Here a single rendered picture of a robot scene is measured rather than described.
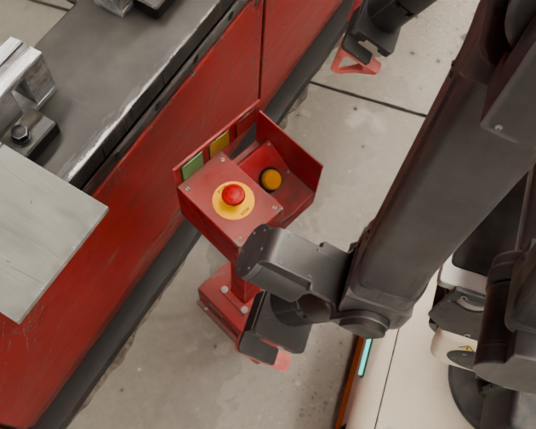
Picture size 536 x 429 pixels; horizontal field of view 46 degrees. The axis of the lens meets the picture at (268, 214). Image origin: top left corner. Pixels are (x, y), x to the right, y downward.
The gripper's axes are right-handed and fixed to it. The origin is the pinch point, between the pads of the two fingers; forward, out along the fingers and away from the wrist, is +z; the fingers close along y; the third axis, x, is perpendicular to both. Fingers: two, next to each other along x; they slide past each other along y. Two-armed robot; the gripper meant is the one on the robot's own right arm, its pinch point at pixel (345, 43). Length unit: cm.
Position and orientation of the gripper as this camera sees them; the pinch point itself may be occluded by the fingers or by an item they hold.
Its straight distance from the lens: 98.6
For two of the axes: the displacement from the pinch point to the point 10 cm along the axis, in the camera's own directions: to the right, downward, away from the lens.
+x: 8.3, 4.5, 3.4
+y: -3.1, 8.7, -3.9
